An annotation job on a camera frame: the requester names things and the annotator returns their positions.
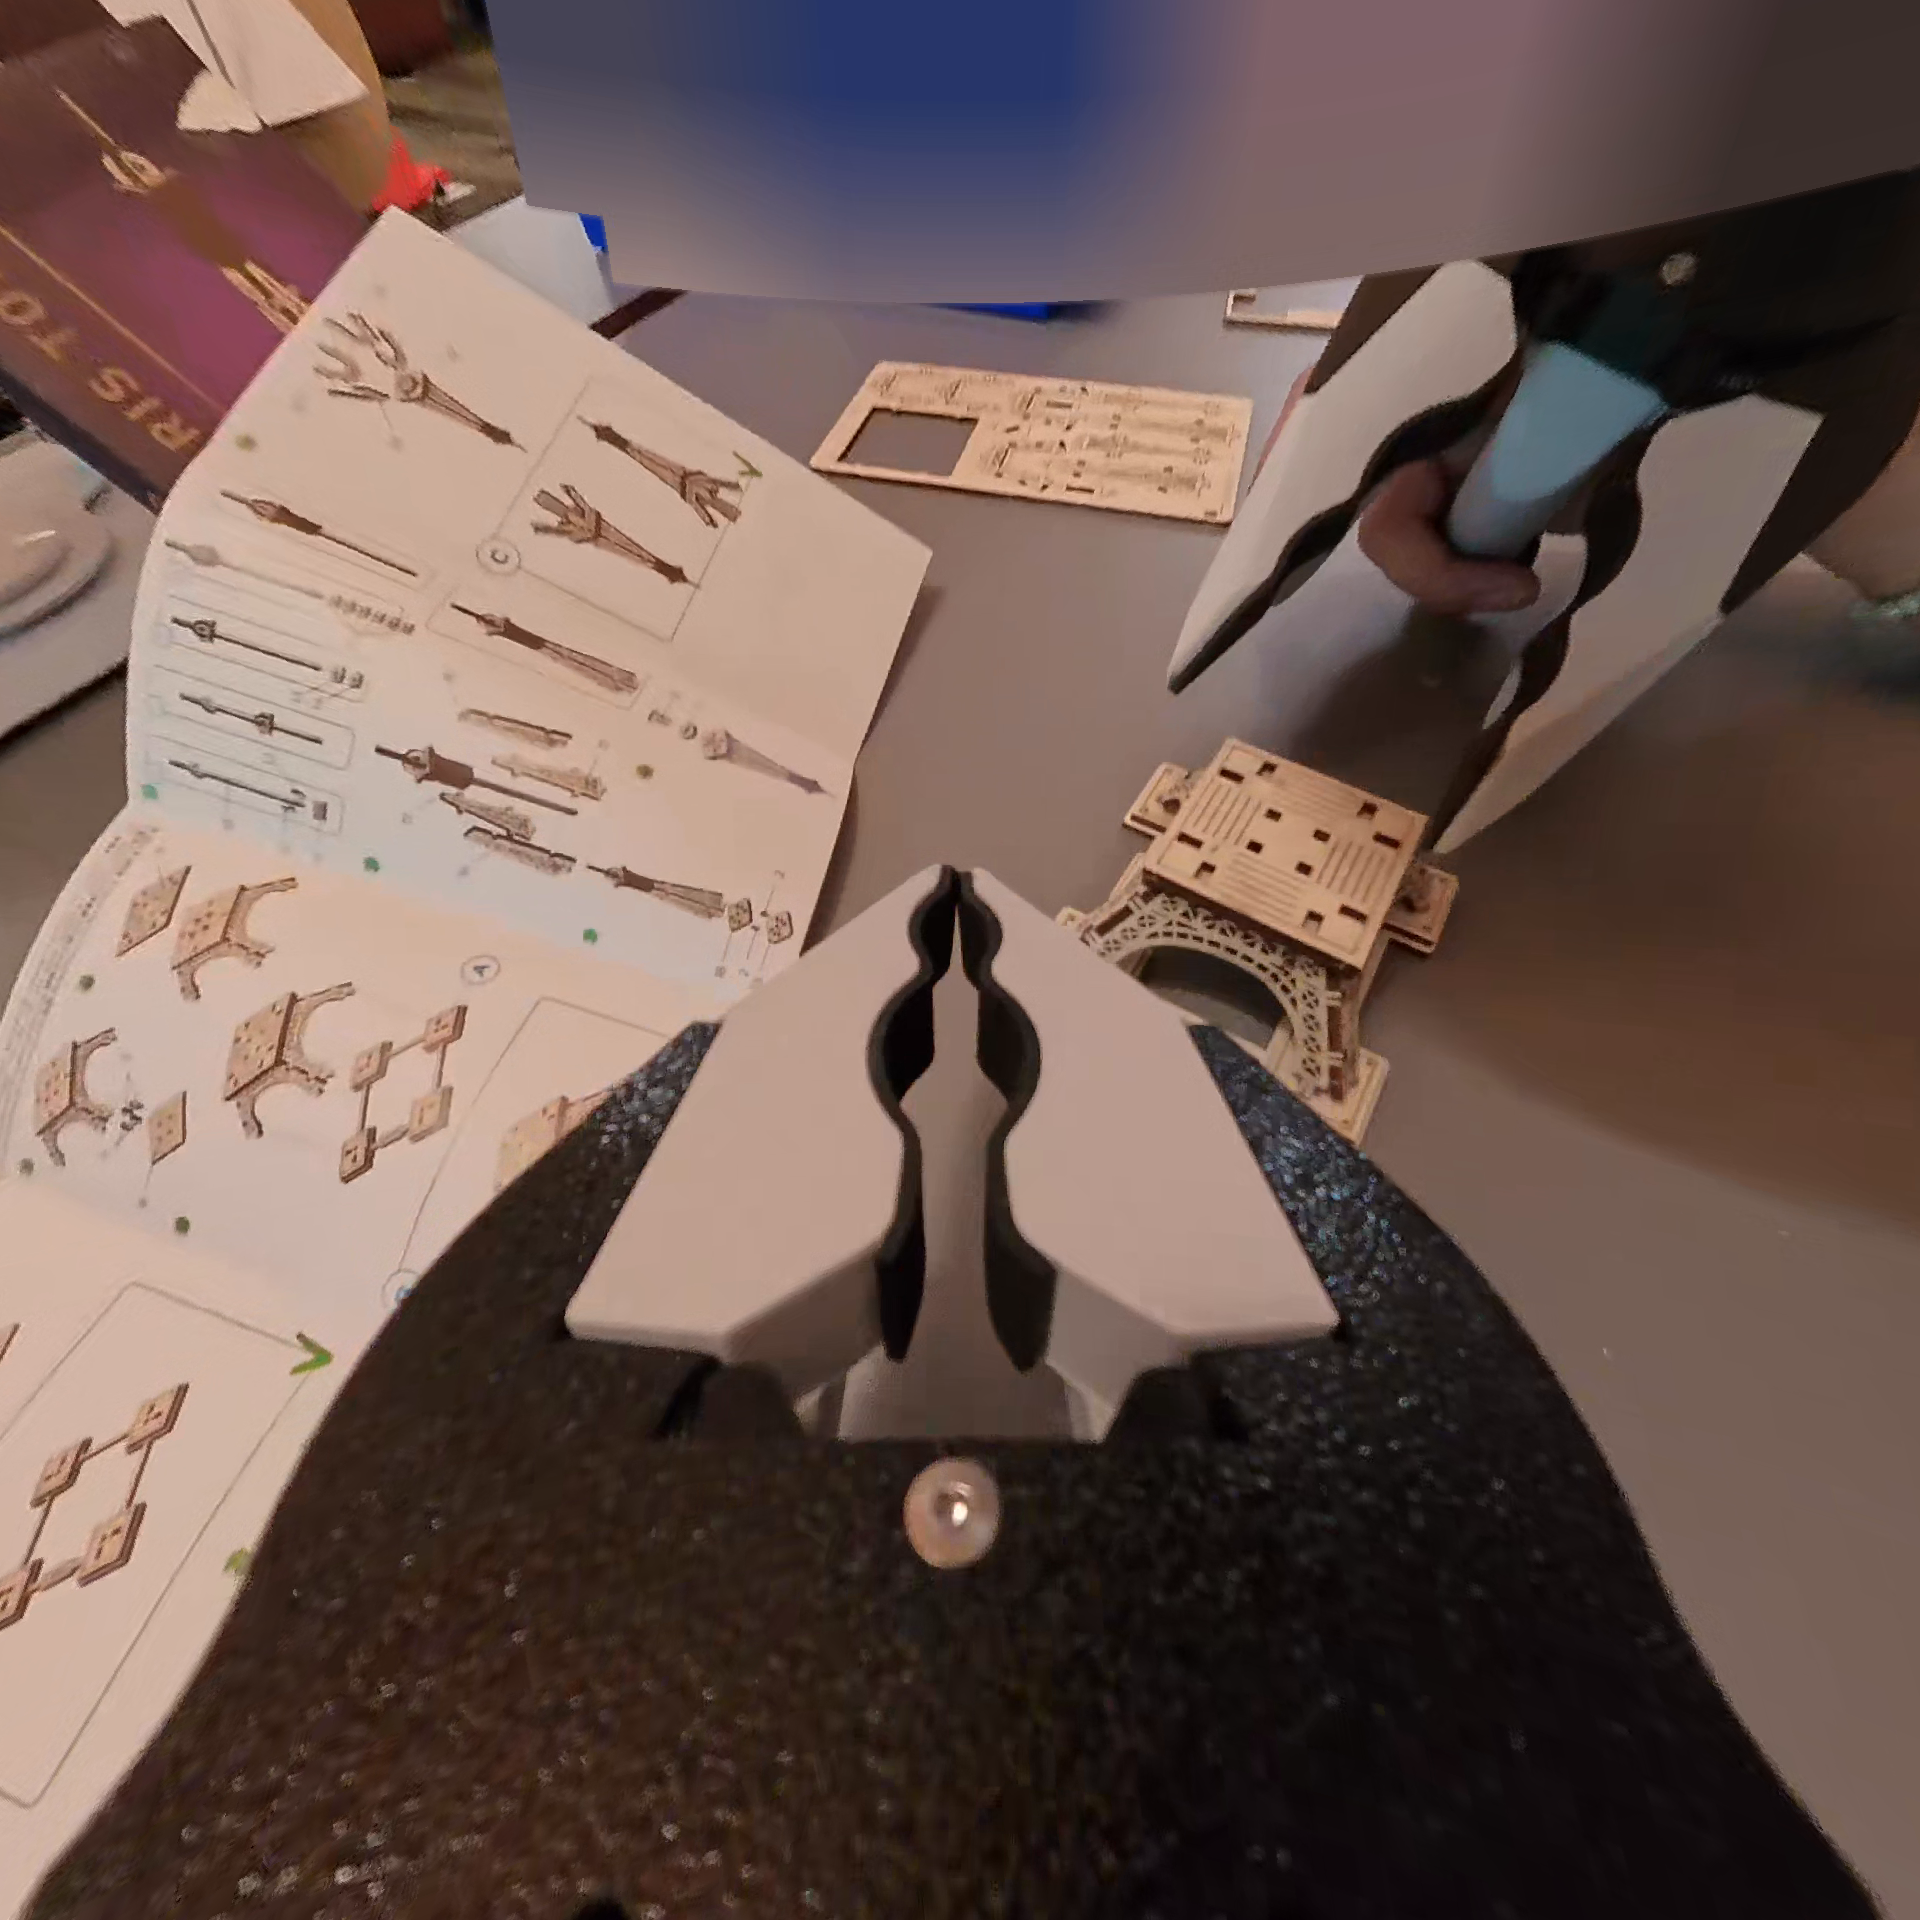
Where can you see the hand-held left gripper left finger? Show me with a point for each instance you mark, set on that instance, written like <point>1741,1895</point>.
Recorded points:
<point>750,1184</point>

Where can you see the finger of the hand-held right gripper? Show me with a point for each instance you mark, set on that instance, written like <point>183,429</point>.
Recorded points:
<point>1680,555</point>
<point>1350,406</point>

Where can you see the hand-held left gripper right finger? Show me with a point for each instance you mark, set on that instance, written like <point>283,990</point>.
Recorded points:
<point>1154,1184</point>

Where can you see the wooden tower base model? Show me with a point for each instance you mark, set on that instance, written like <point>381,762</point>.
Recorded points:
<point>1275,856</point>

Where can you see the person's right forearm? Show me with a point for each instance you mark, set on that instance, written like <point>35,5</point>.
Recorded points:
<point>1867,569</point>

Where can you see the grey desk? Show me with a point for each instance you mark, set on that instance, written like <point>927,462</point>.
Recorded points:
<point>1650,1201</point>

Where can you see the person's right hand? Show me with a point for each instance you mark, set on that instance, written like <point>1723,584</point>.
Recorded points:
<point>1401,541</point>

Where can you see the wooden parts sheet leg cutouts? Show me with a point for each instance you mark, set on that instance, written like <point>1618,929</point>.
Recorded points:
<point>1275,307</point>

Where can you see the wooden parts sheet square cutout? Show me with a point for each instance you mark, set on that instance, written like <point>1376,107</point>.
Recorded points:
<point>1109,450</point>

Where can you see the folded assembly instruction booklet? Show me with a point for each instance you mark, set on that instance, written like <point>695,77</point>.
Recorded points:
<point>523,675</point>

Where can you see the white monitor stand base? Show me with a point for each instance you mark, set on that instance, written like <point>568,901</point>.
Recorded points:
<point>45,569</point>

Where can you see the brown clipboard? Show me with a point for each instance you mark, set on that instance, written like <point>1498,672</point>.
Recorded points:
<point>353,135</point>

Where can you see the purple puzzle box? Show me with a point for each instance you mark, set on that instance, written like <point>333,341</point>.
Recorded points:
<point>149,299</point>

